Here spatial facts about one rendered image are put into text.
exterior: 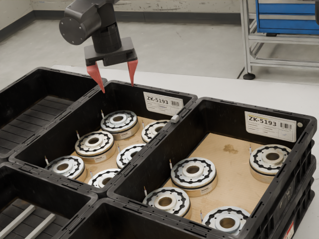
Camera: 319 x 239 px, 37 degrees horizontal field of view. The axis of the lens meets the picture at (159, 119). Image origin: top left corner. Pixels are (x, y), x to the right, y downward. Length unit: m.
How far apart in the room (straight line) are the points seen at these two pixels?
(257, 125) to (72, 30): 0.50
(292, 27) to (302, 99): 1.40
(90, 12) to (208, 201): 0.46
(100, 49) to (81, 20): 0.11
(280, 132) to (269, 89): 0.53
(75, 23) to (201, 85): 0.90
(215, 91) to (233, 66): 1.68
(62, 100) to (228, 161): 0.64
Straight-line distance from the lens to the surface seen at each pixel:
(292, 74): 3.18
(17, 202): 1.18
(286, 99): 1.59
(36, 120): 1.48
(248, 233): 0.83
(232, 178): 1.08
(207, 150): 1.17
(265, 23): 2.99
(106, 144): 1.21
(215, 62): 3.42
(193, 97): 1.19
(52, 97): 1.57
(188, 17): 4.14
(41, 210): 1.13
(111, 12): 0.95
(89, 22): 0.89
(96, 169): 1.19
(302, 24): 2.94
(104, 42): 0.96
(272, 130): 1.14
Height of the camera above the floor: 1.54
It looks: 32 degrees down
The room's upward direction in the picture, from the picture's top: 11 degrees counter-clockwise
